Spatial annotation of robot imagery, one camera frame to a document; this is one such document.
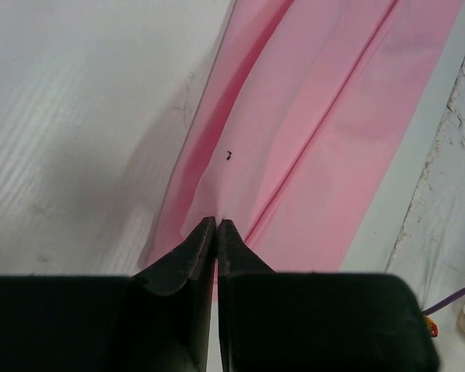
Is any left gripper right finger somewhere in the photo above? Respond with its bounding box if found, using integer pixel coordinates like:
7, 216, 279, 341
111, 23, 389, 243
217, 219, 440, 371

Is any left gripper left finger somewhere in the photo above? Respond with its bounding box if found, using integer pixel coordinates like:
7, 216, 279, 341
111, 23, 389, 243
0, 217, 216, 371

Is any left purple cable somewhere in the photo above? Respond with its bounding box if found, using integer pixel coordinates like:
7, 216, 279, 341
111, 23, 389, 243
422, 281, 465, 315

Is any pink t shirt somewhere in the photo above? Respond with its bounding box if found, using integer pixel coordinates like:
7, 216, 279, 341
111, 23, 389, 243
137, 0, 465, 299

